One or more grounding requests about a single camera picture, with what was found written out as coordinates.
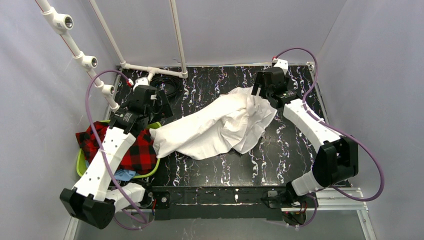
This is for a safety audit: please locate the white cloth sheet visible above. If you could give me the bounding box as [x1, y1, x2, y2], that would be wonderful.
[150, 87, 277, 160]

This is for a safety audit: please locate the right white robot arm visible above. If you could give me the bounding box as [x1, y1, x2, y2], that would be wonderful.
[251, 58, 359, 209]

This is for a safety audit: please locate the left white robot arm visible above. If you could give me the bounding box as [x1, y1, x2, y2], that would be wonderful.
[59, 77, 173, 229]

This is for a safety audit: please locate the red black plaid cloth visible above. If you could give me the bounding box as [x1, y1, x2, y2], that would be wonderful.
[75, 121, 158, 176]

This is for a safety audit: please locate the blue cloth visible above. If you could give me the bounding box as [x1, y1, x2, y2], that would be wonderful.
[113, 169, 137, 182]

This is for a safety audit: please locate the green plastic basket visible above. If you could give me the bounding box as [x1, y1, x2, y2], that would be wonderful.
[76, 119, 163, 180]

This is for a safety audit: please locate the black coiled cable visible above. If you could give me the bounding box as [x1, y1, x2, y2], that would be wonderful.
[155, 75, 184, 99]

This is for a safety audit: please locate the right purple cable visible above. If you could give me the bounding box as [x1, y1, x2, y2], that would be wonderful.
[273, 47, 386, 229]

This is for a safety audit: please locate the white PVC pipe frame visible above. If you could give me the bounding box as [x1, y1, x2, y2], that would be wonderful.
[34, 0, 189, 113]

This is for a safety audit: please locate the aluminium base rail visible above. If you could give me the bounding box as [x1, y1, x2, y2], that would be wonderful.
[64, 187, 378, 240]

